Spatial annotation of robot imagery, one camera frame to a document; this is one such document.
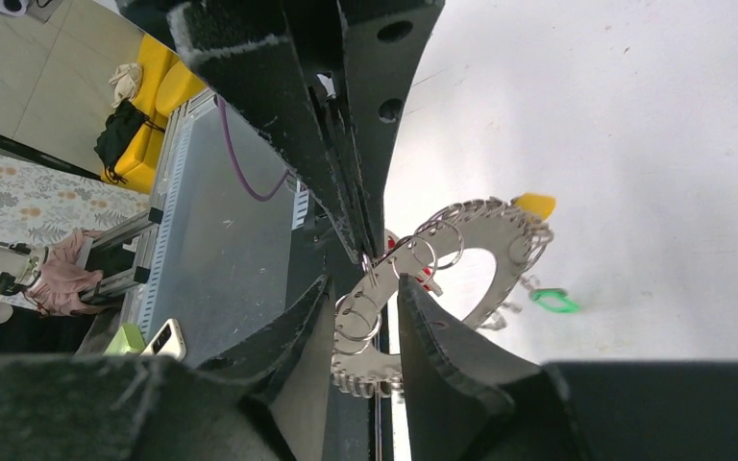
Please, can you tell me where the silver key with yellow tag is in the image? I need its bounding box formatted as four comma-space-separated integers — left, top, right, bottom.
513, 192, 556, 221

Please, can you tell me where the green small box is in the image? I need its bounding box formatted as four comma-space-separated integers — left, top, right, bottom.
103, 323, 146, 355

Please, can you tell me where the pink cloth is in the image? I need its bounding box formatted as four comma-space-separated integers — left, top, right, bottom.
24, 228, 105, 316

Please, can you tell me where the silver key with green tag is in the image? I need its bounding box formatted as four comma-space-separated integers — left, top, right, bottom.
520, 276, 580, 314

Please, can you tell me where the left white cable duct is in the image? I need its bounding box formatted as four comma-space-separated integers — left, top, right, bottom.
291, 181, 310, 231

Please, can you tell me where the aluminium frame rail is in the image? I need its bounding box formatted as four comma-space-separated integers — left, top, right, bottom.
81, 89, 214, 331

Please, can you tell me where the metal disc keyring with rings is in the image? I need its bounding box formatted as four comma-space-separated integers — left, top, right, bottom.
329, 197, 556, 400

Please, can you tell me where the white smartphone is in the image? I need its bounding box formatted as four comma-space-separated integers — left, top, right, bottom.
140, 318, 186, 361

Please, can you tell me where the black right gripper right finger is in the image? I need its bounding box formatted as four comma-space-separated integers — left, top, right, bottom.
397, 275, 573, 460

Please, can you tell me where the yellow and black bag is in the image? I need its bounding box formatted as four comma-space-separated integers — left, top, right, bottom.
94, 35, 206, 193

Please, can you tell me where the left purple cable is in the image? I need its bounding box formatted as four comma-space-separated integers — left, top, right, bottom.
215, 95, 294, 204

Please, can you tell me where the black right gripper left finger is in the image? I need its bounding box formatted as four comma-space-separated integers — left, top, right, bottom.
199, 276, 334, 460

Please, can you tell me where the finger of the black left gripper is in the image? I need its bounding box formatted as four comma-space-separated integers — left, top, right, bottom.
338, 1, 445, 255
166, 1, 363, 261

